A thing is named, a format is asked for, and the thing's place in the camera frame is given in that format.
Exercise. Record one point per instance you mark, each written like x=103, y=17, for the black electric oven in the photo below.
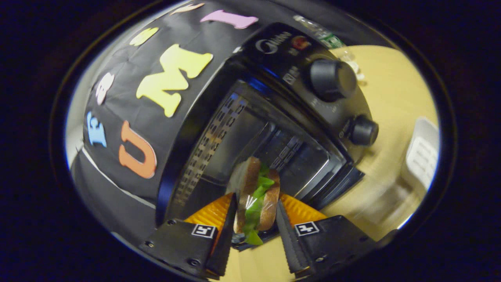
x=297, y=117

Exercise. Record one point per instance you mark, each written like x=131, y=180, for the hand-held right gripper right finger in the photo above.
x=287, y=243

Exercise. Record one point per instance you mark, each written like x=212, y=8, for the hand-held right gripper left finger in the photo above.
x=225, y=239

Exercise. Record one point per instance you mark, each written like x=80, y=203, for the sandwich with lettuce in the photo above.
x=256, y=196

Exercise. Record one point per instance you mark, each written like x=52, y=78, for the clear plastic water bottle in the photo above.
x=323, y=35

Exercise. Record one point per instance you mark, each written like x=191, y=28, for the white sandwich tray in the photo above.
x=422, y=156

